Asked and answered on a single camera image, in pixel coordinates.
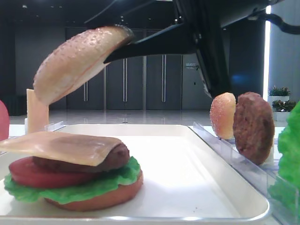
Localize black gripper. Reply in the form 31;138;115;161
105;0;286;98

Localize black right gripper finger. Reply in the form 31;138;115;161
84;0;176;30

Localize bun half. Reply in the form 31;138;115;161
210;92;236;140
33;25;134;105

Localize upright brown meat patty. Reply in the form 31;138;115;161
233;92;275;165

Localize upright orange cheese slice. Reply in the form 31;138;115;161
26;89;49;133

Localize brown meat patty in burger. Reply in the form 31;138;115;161
32;143;130;173

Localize green lettuce leaf in burger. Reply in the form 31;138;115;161
3;157;141;204

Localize orange cheese slice on burger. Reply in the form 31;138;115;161
0;131;122;166

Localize upright red tomato slice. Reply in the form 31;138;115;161
0;101;10;141

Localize red tomato slice in burger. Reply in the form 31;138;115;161
8;157;100;189

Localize upright green lettuce leaf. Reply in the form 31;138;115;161
269;103;300;214

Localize upright bun half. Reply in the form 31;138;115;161
210;92;236;140

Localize potted plants in white planter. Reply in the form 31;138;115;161
268;86;296;121

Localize white rectangular tray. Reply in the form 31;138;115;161
0;124;271;225

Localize bottom bun slice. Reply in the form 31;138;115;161
45;170;143;212

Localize right clear acrylic rack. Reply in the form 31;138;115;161
190;123;300;225

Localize black cable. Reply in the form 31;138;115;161
248;13;300;35

